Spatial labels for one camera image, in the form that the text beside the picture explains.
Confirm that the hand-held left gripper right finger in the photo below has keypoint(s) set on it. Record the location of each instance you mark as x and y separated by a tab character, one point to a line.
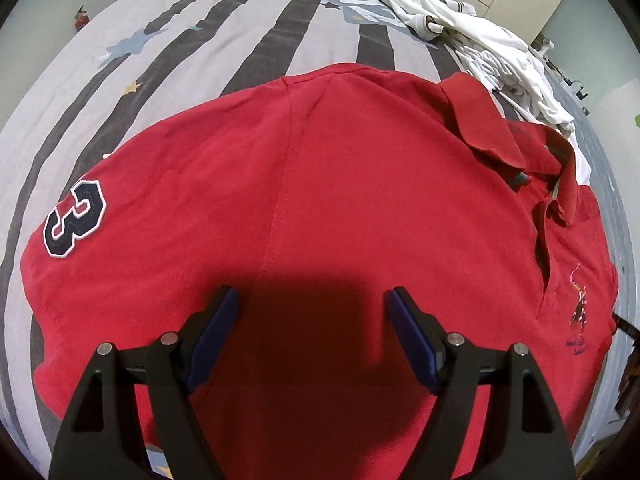
412	340

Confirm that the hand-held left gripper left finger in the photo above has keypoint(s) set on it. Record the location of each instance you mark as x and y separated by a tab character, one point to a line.
215	340

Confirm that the red polo shirt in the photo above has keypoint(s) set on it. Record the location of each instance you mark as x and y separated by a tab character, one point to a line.
350	185

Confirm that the white clothes pile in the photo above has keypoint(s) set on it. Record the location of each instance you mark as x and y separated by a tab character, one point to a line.
500	45

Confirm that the blue bed sheet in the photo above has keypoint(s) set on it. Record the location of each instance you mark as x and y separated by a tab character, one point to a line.
612	200

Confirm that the grey striped star duvet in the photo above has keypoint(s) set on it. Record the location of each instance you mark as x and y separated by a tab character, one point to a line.
225	45

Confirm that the clutter of small items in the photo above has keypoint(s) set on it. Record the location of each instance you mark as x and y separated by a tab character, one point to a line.
555	65

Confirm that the small red object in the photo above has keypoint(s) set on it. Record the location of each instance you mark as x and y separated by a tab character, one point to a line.
81	20

